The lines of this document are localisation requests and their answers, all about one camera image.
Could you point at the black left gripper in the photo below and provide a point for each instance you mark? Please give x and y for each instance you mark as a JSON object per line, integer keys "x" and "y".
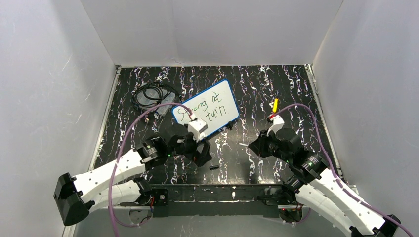
{"x": 200, "y": 151}

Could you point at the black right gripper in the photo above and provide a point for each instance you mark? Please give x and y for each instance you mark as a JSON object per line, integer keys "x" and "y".
{"x": 259, "y": 146}

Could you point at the black marker cap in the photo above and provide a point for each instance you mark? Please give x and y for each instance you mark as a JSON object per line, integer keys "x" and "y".
{"x": 215, "y": 167}

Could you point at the blue framed whiteboard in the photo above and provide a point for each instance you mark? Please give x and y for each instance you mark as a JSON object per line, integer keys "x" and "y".
{"x": 216, "y": 105}

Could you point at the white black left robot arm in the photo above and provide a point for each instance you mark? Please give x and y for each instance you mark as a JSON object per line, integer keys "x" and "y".
{"x": 79, "y": 195}

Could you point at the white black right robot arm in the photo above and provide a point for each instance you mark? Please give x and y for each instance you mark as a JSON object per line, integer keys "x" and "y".
{"x": 314, "y": 185}

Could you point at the clear plastic parts box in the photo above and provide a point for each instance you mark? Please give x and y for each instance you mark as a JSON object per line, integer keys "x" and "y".
{"x": 149, "y": 96}

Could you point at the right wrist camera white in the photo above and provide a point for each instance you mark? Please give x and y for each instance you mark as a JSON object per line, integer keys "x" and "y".
{"x": 276, "y": 122}

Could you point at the aluminium frame rail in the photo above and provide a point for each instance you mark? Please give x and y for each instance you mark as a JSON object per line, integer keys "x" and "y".
{"x": 220, "y": 210}

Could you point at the yellow handled screwdriver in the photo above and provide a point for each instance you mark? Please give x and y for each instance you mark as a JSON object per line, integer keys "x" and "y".
{"x": 275, "y": 105}

